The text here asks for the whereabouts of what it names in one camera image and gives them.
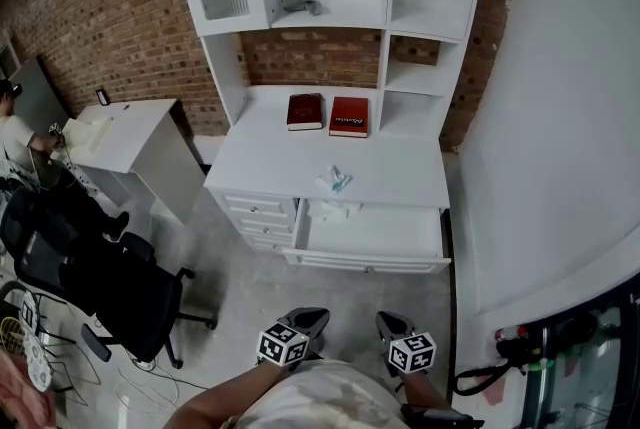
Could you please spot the small white desk drawer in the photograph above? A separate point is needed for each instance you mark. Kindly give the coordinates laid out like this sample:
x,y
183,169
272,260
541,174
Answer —
x,y
265,229
270,244
257,207

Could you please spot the white desk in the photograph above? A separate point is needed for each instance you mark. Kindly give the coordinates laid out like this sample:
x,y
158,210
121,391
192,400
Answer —
x,y
280,157

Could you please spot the person's left forearm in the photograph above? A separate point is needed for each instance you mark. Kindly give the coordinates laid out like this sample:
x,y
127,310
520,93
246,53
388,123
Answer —
x,y
220,399

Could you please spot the white blue item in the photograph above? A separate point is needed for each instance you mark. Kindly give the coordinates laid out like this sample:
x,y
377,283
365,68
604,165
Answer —
x,y
334,179

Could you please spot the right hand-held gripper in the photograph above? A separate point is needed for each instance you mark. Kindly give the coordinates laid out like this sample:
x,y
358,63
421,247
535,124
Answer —
x,y
400,337

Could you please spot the grey flat board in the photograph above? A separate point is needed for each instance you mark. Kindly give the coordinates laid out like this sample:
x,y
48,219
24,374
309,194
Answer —
x,y
37,89

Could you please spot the black framed glass door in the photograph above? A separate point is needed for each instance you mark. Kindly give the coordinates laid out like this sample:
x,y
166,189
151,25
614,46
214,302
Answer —
x,y
585,357

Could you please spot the white round patterned board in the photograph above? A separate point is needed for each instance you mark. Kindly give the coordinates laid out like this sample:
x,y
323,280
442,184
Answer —
x,y
35,352

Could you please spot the person's right forearm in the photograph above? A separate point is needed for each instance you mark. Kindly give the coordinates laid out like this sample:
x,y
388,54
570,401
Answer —
x,y
422,389

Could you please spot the dark red book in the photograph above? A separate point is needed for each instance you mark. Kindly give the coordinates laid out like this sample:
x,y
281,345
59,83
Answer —
x,y
304,112

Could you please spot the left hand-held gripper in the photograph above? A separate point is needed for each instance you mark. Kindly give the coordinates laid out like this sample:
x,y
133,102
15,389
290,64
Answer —
x,y
300,327

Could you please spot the white side cabinet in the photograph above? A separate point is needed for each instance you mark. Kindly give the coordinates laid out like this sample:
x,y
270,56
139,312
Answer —
x,y
145,142

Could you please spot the pink cloth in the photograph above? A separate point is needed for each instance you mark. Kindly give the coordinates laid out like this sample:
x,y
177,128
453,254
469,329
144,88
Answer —
x,y
20,397

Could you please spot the black device with red button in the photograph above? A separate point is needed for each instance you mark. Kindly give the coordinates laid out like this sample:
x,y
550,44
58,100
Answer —
x,y
520,347

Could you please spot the pink paper scrap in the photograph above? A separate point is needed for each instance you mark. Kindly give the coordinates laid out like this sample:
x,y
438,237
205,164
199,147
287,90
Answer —
x,y
495,389

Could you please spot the small black frame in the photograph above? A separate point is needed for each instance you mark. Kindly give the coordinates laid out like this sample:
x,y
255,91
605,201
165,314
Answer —
x,y
103,97

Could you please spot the grey cloth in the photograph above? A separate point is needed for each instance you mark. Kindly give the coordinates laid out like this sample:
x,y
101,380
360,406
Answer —
x,y
304,7

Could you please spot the white foam sheets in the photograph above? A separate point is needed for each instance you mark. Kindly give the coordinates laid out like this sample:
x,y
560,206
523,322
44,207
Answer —
x,y
90,134

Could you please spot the black office chair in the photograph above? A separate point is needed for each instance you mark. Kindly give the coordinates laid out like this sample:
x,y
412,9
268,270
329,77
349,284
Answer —
x,y
115,287

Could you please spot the white power strip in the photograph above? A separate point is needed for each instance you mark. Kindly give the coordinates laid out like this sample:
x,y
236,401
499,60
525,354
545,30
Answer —
x,y
75,169

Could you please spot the person's light patterned shirt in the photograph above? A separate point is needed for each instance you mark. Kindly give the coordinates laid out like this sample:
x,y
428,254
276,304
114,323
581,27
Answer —
x,y
325,397

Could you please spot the bright red book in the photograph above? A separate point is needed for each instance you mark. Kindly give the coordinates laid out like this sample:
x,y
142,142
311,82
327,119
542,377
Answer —
x,y
349,117

